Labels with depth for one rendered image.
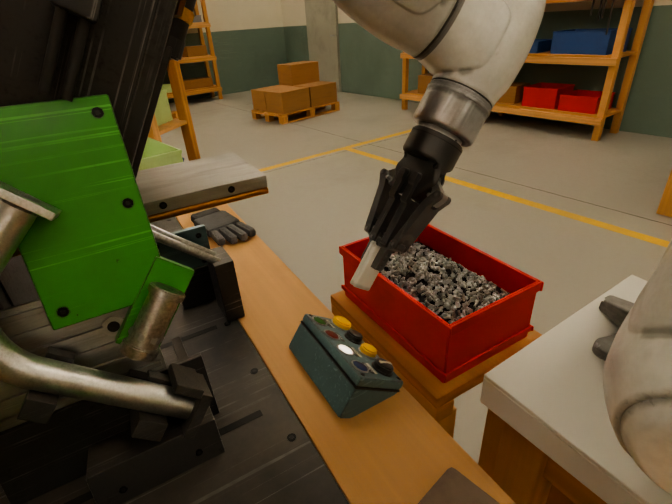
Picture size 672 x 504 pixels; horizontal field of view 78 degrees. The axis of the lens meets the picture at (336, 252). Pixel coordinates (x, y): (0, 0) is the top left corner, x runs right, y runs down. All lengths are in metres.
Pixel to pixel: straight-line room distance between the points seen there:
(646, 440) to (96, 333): 0.50
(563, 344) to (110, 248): 0.59
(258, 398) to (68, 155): 0.35
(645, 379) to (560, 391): 0.25
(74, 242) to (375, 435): 0.38
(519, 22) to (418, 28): 0.12
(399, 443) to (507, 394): 0.16
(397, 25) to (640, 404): 0.44
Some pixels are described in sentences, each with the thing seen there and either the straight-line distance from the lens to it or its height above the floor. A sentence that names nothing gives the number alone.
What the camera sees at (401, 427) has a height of 0.90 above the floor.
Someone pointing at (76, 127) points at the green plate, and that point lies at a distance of 0.48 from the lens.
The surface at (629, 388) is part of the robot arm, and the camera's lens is 0.39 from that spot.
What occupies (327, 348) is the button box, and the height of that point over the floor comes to 0.95.
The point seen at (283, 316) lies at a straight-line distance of 0.70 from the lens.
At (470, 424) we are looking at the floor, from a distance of 1.71.
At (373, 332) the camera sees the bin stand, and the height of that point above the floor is 0.80.
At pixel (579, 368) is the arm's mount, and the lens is 0.65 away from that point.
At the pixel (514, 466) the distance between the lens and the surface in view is 0.81.
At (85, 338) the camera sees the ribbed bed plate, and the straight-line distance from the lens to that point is 0.52.
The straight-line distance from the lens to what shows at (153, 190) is 0.63.
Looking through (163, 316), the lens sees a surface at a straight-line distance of 0.46.
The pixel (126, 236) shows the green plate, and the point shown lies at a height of 1.14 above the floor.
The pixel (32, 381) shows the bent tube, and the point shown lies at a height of 1.05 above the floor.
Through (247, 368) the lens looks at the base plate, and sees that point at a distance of 0.62.
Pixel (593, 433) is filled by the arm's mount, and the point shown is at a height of 0.90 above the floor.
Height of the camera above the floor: 1.32
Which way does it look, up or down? 29 degrees down
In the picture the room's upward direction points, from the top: 4 degrees counter-clockwise
